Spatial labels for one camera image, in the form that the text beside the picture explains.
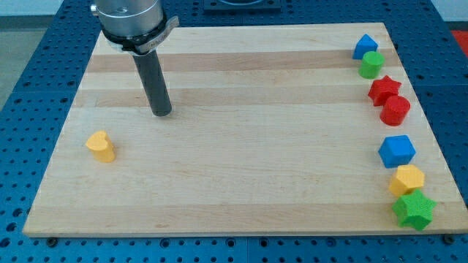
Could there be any green cylinder block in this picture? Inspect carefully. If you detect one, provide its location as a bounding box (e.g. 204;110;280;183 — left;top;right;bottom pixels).
358;51;385;79

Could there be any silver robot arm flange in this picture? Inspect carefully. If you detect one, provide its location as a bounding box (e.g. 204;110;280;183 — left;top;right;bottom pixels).
90;0;179;56

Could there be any yellow heart block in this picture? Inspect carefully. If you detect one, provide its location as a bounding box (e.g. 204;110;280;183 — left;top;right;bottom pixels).
86;130;116;163

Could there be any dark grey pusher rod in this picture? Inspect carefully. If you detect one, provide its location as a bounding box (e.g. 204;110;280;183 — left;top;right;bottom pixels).
133;51;172;117

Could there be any red star block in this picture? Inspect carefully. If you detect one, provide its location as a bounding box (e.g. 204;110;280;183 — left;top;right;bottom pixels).
368;75;402;107

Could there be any red cylinder block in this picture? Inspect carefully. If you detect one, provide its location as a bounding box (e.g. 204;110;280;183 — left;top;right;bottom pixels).
380;96;411;126

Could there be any yellow hexagon block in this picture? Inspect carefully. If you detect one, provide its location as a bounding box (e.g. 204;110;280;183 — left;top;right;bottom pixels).
388;164;426;197

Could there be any blue cube block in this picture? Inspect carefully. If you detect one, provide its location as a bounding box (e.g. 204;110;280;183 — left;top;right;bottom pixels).
378;134;416;168

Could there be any blue triangle block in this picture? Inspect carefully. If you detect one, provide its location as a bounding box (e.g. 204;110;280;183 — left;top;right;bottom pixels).
352;34;378;60

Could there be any green star block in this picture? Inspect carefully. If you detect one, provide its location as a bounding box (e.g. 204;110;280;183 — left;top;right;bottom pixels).
392;189;437;231

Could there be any wooden board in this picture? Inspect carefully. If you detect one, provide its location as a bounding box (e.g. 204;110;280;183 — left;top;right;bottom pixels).
23;23;467;237

